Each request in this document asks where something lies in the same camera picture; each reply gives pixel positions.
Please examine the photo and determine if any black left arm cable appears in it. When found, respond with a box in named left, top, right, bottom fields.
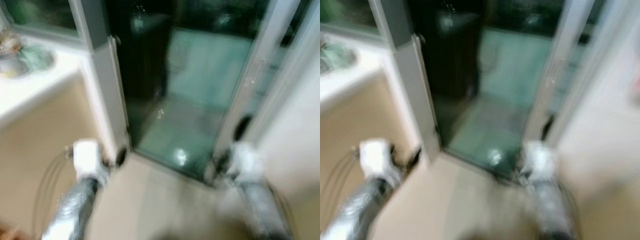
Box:
left=32, top=147, right=71, bottom=236

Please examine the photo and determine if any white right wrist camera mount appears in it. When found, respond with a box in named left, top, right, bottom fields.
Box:
left=226, top=142, right=266, bottom=182
left=520, top=141, right=558, bottom=181

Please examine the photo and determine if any metal sink basin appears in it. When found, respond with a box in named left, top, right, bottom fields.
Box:
left=0, top=42, right=56, bottom=81

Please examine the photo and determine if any grey door frame post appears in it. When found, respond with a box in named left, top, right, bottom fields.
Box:
left=67, top=0, right=132, bottom=153
left=367, top=0, right=443, bottom=151

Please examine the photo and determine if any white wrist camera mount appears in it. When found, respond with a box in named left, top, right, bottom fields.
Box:
left=71, top=139, right=112, bottom=182
left=226, top=142, right=266, bottom=182
left=520, top=141, right=558, bottom=181
left=359, top=138, right=400, bottom=181

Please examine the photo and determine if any glass sliding door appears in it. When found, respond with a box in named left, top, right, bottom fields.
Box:
left=407, top=0, right=626, bottom=183
left=106, top=0, right=321, bottom=183

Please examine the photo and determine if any black door handle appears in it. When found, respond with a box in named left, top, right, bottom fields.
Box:
left=542, top=114, right=556, bottom=141
left=234, top=115, right=253, bottom=143

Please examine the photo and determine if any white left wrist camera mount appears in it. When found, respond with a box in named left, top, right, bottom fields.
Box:
left=71, top=139, right=112, bottom=182
left=359, top=138, right=400, bottom=181

